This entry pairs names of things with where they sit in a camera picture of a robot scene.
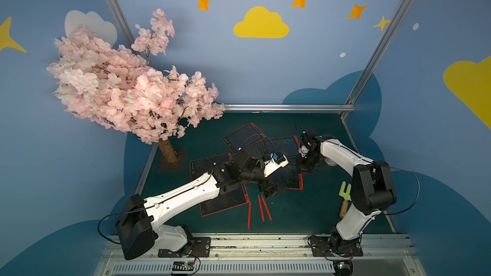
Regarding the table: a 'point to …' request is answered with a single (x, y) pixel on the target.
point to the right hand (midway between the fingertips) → (303, 169)
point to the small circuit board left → (183, 266)
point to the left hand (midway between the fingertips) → (283, 173)
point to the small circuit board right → (342, 268)
